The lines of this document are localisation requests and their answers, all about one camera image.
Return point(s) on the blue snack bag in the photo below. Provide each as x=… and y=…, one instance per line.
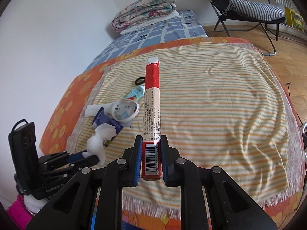
x=106, y=127

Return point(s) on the left hand in glove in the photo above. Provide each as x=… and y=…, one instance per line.
x=34, y=205

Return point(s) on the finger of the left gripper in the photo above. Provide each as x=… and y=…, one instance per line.
x=73, y=157
x=75, y=167

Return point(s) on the teal ointment tube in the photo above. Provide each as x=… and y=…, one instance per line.
x=137, y=92

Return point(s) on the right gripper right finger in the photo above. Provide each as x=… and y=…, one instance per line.
x=210, y=198

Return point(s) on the yellow green box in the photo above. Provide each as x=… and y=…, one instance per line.
x=294, y=20

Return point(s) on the white wipes packet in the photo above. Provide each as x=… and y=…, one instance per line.
x=92, y=110

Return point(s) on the white plastic ring lid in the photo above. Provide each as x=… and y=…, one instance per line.
x=124, y=110

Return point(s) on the red cardboard box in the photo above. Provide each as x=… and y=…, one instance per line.
x=151, y=154

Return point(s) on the folded floral quilt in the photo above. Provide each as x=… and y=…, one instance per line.
x=141, y=11

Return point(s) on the striped cushion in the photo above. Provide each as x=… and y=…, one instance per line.
x=255, y=10

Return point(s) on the striped yellow towel blanket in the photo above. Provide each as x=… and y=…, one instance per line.
x=215, y=114

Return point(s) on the black folding chair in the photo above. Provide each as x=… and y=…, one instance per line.
x=219, y=7

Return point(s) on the white tissue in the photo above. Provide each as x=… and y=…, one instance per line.
x=95, y=146

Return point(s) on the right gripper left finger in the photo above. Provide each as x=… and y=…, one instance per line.
x=92, y=198

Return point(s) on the blue checked bed sheet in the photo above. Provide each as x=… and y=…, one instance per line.
x=185, y=26

